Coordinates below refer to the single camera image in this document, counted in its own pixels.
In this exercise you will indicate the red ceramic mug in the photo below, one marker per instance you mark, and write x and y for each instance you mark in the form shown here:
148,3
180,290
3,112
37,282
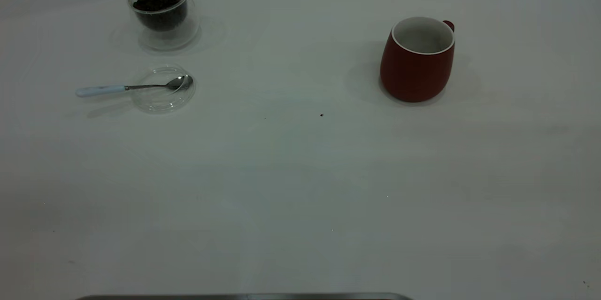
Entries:
413,74

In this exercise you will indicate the glass bowl of coffee beans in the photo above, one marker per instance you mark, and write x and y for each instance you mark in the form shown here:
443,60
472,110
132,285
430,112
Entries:
183,32

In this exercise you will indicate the clear glass lid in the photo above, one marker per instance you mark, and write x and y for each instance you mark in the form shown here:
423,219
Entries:
162,103

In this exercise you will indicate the dark coffee beans pile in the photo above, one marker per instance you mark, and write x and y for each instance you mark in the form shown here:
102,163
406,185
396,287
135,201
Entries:
159,9

